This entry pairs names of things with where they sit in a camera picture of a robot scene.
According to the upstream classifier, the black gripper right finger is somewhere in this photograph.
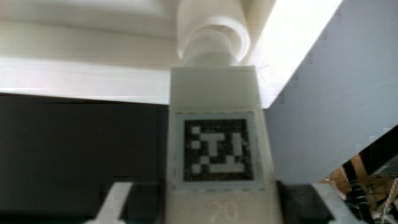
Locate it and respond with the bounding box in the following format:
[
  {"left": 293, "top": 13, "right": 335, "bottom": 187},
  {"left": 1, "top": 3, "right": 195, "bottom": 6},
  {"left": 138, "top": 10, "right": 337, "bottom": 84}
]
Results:
[{"left": 277, "top": 181, "right": 367, "bottom": 224}]

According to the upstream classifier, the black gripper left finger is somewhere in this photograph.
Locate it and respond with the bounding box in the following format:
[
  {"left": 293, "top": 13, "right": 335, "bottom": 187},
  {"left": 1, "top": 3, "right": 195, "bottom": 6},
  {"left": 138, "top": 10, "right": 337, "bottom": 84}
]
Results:
[{"left": 86, "top": 181, "right": 163, "bottom": 224}]

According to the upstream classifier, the white table leg with tag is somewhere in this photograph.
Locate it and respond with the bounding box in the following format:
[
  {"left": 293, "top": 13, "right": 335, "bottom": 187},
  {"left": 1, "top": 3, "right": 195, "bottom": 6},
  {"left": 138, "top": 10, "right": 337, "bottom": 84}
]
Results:
[{"left": 165, "top": 16, "right": 282, "bottom": 224}]

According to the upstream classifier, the white square tabletop panel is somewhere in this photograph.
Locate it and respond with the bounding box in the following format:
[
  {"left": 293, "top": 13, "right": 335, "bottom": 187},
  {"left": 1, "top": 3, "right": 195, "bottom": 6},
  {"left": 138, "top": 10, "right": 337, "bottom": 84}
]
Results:
[{"left": 0, "top": 0, "right": 344, "bottom": 106}]

